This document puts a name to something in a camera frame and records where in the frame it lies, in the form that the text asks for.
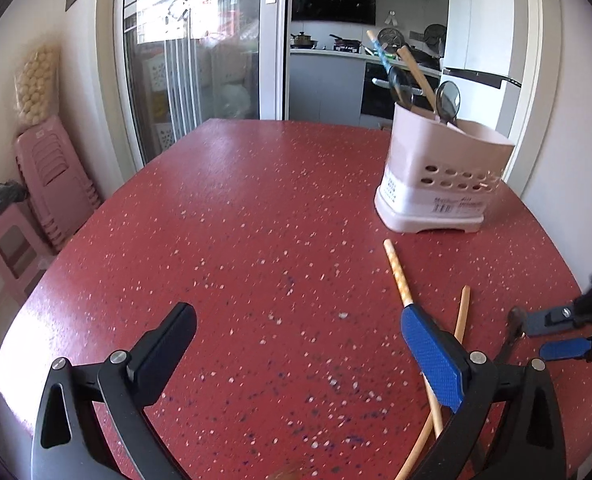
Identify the blue patterned chopstick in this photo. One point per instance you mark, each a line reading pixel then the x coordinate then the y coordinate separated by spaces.
pixel 381 52

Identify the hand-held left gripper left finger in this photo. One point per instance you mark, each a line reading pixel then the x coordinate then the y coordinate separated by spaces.
pixel 166 345

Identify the white wall hook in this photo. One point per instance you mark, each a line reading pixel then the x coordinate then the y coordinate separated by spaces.
pixel 391 17

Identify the white refrigerator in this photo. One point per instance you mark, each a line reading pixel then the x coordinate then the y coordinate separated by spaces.
pixel 481 20

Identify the black frying pan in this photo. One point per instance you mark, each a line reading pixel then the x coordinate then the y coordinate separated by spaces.
pixel 343 41

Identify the plain wooden chopstick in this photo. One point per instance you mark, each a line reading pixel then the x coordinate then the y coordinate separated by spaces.
pixel 463 310
pixel 416 77

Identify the stack of pink stools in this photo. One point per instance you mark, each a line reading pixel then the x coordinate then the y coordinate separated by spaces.
pixel 56 175

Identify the single pink plastic stool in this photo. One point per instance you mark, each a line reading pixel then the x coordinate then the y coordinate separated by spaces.
pixel 16 250

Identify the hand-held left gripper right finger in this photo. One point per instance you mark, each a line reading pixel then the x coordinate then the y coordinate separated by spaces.
pixel 431 360

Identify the sliding glass door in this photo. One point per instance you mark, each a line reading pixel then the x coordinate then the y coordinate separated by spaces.
pixel 191 60

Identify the dark translucent plastic spoon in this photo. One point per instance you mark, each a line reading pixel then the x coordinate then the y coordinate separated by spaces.
pixel 506 340
pixel 448 97
pixel 398 85

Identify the bag of white balls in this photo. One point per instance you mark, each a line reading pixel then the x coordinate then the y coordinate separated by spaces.
pixel 36 85

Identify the small round fan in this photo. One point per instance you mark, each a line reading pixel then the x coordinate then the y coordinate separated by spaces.
pixel 433 35
pixel 390 36

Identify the grey lower kitchen cabinets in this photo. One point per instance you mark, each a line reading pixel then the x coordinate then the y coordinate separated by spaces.
pixel 321 85

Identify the lidded cooking pot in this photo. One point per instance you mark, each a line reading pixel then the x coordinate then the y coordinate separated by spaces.
pixel 303 41

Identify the orange dotted chopstick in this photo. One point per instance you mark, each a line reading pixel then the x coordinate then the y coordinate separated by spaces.
pixel 398 275

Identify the pink plastic utensil holder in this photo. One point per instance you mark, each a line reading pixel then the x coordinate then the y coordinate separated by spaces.
pixel 426 160

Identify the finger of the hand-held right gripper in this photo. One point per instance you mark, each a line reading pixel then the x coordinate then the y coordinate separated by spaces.
pixel 546 324
pixel 566 349

